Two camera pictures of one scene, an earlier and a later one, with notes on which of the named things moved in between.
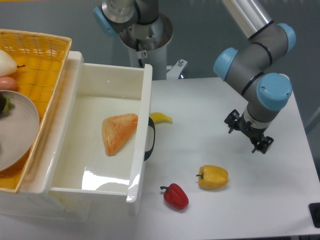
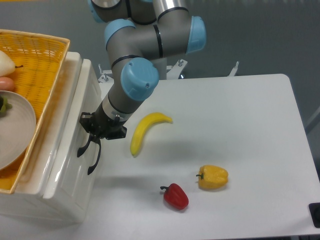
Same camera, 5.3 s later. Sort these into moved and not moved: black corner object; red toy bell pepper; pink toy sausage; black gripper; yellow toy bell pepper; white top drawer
Moved: black gripper; white top drawer
Not moved: pink toy sausage; black corner object; yellow toy bell pepper; red toy bell pepper
